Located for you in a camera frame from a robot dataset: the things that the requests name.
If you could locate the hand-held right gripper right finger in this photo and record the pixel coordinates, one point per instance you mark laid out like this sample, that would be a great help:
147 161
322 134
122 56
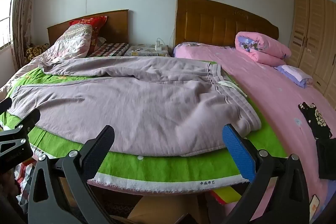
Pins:
239 153

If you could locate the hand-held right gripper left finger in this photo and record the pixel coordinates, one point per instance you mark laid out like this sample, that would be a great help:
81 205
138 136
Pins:
101 145

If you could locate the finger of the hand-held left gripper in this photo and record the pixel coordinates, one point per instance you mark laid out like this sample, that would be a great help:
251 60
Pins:
31 119
5 106

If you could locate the lilac towel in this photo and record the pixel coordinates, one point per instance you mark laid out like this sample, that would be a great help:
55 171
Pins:
144 103

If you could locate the yellow brown patterned blanket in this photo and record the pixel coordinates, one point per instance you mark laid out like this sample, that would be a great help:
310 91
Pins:
34 52

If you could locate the pink bedsheet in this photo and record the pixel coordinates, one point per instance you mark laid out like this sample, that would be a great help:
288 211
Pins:
275 98

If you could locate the green printed bedsheet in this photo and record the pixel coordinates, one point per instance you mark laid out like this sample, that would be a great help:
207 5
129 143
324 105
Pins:
170 169

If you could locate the black floral cloth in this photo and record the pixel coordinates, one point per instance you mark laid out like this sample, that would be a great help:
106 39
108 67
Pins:
315 119

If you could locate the cardboard box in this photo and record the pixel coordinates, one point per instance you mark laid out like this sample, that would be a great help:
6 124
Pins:
157 209

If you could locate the pale pink patterned quilt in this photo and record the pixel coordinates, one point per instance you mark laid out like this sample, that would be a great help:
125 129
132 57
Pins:
73 40

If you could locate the window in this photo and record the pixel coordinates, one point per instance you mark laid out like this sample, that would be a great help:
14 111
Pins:
6 16

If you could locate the plain dark cloth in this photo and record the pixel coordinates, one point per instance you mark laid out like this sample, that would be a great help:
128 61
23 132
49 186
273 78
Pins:
328 158

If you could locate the smartphone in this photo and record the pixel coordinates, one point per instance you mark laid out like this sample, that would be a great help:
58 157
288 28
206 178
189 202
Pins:
314 204

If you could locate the floral curtain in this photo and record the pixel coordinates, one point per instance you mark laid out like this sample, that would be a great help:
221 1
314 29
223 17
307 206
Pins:
23 16

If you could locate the purple pillow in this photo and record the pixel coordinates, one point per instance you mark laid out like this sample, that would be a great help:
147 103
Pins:
296 77

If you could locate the nightstand with floral cover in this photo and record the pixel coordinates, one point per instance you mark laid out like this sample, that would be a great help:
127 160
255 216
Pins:
141 50

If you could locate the pink folded pillow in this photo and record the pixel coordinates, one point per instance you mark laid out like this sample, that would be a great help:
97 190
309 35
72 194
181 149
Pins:
267 48

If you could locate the red pillow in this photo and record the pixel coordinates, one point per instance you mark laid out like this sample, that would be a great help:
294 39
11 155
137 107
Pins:
92 22

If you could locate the white charger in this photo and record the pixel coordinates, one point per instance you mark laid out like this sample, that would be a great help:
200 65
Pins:
158 46

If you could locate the small brown wooden headboard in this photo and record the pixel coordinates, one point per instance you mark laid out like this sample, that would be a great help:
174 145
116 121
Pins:
118 27

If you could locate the large brown wooden headboard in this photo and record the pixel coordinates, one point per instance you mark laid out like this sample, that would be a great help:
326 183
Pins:
210 24

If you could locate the light wooden wardrobe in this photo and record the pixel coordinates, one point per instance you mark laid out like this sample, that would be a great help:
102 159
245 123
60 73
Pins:
315 43

